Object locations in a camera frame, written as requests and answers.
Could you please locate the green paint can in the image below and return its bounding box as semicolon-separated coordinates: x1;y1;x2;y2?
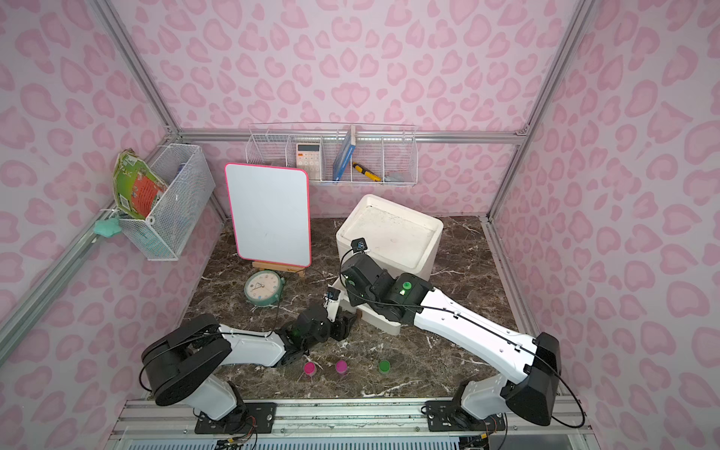
378;360;391;374

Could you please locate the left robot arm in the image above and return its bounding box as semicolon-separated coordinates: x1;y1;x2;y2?
139;304;357;423

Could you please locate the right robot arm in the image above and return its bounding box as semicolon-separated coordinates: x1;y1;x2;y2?
339;252;562;427

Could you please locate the magenta paint can right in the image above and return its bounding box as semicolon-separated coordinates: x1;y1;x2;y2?
335;360;349;376

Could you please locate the magenta paint can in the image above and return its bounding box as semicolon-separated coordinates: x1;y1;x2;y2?
304;362;317;378
335;360;349;376

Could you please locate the magenta paint can left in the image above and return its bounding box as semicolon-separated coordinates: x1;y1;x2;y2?
304;362;317;378

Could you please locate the white three-drawer cabinet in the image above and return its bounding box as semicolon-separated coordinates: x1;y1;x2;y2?
336;194;444;281

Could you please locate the green alarm clock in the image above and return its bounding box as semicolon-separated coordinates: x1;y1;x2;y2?
244;270;285;308

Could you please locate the wooden whiteboard stand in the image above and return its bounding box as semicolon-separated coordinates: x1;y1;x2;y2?
252;261;306;278

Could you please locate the yellow utility knife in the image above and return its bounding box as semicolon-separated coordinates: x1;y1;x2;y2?
352;163;383;182

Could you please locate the pink-framed whiteboard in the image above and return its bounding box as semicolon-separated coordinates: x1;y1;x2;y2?
224;163;311;267

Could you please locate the blue book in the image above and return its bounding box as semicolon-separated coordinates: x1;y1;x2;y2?
332;125;356;181

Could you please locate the white calculator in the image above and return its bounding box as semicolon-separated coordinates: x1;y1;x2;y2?
295;142;323;181

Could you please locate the white mesh side basket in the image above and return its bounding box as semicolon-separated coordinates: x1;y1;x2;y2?
118;144;216;262

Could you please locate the green red snack bag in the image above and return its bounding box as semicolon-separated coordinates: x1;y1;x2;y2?
112;148;168;219

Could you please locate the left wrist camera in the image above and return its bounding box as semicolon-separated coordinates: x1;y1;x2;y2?
324;286;341;322

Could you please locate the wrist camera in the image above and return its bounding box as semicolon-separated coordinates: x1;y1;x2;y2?
351;237;369;253
324;286;341;322

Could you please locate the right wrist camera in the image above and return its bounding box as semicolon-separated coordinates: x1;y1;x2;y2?
351;237;369;253

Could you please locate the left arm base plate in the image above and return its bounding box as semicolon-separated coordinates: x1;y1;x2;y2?
194;401;278;436

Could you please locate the white wire wall basket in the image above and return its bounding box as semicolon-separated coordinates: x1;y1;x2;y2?
245;122;418;185

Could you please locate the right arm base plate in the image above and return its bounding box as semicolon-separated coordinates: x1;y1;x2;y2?
420;400;507;434

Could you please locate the green wall hook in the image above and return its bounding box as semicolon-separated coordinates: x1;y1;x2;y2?
93;217;122;238

